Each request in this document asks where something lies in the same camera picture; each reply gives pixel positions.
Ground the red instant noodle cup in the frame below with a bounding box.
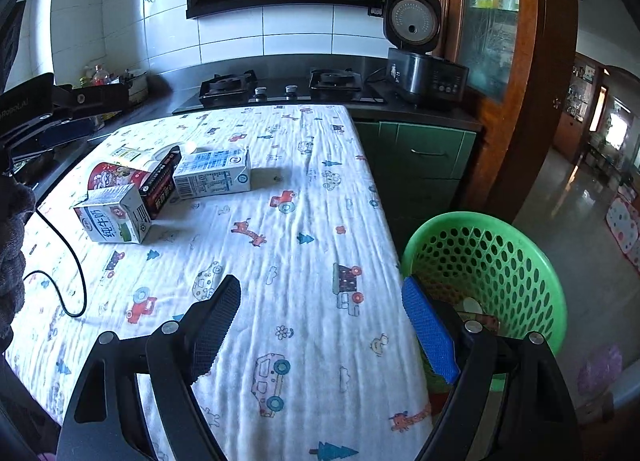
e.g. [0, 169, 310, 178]
[88, 146, 182, 219]

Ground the blue white milk carton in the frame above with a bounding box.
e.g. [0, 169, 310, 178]
[172, 148, 252, 199]

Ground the green kitchen cabinet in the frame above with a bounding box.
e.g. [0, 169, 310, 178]
[355, 121, 476, 247]

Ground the condiment bottles group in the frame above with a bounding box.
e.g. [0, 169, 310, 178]
[79, 63, 112, 87]

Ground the green plastic basket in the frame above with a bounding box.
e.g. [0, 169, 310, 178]
[399, 210, 570, 392]

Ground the steel pot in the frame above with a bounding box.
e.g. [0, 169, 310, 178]
[120, 69, 149, 104]

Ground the printed white tablecloth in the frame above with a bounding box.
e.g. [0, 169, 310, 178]
[4, 103, 436, 461]

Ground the pink plastic bag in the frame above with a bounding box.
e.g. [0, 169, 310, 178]
[577, 344, 624, 396]

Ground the polka dot play tent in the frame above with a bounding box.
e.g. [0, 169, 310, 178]
[605, 186, 640, 270]

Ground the black gas stove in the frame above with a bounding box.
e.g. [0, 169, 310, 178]
[172, 69, 386, 115]

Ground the black rice cooker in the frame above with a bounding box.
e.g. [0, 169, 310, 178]
[383, 0, 469, 104]

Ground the wooden glass door cabinet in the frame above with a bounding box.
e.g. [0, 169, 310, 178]
[436, 0, 578, 222]

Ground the black cable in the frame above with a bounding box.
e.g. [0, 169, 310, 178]
[22, 207, 89, 319]

